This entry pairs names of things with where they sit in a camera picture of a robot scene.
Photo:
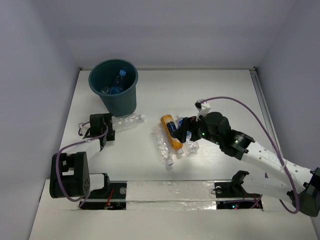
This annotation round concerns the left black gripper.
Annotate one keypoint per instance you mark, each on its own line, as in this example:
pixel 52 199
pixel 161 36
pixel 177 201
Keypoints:
pixel 109 126

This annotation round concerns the orange juice bottle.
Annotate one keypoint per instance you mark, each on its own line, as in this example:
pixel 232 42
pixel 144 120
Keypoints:
pixel 169 126

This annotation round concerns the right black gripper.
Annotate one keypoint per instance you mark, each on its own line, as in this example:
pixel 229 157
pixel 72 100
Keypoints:
pixel 181 133

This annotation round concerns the clear bottle white cap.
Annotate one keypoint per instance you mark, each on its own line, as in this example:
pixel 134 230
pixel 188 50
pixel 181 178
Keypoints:
pixel 106 90

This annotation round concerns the small clear bottle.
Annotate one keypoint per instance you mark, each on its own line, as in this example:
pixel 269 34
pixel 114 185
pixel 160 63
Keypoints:
pixel 127 122

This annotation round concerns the blue label bottle white cap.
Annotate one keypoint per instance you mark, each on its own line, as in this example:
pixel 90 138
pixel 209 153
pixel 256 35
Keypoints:
pixel 191 147

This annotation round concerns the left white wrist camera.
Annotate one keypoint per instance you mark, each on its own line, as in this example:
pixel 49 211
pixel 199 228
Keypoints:
pixel 80 126

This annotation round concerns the clear bottle blue label cap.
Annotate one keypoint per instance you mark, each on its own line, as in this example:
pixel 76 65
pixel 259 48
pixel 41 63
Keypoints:
pixel 118 85

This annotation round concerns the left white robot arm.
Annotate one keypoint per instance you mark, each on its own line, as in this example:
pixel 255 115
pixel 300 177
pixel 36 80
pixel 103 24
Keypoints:
pixel 69 173

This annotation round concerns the dark green plastic bin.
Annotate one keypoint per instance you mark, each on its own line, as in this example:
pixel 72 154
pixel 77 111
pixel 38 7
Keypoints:
pixel 104 74

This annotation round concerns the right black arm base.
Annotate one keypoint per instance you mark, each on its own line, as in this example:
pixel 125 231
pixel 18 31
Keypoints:
pixel 230 195

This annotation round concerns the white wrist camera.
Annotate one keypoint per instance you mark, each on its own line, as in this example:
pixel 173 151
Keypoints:
pixel 203 108
pixel 80 126

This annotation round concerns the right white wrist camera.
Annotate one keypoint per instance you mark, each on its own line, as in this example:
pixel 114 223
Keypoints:
pixel 203 108

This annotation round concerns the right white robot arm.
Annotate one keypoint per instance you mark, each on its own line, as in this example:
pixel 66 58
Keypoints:
pixel 285 180

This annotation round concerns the crumpled clear bottle blue cap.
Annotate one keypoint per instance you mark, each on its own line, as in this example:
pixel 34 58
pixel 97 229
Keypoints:
pixel 161 144

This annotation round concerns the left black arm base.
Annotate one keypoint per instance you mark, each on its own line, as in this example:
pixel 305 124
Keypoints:
pixel 111 198

